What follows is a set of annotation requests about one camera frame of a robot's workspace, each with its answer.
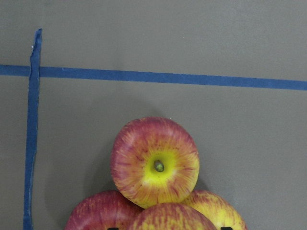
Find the lone red yellow apple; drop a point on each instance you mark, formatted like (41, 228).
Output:
(171, 216)

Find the right red yellow apple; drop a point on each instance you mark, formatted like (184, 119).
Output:
(220, 212)

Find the back red yellow apple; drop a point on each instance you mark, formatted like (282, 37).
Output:
(107, 209)

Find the front red yellow apple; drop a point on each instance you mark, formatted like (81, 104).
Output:
(154, 160)

